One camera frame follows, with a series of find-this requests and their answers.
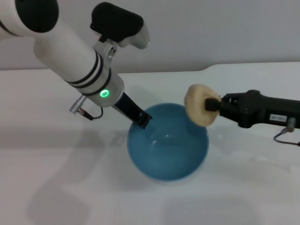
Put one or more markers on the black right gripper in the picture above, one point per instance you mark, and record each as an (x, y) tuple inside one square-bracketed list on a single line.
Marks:
[(253, 110)]

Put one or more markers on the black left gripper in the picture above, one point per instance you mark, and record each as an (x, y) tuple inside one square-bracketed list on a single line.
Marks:
[(127, 107)]

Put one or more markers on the beige egg yolk pastry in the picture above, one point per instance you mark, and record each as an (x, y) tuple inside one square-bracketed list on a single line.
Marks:
[(197, 103)]

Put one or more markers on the blue bowl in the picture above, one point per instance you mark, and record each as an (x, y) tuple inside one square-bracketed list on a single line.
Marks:
[(168, 154)]

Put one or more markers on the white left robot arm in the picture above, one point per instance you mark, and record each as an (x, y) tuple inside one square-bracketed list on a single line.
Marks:
[(70, 56)]

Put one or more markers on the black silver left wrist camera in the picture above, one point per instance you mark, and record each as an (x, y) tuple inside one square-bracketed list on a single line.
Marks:
[(117, 21)]

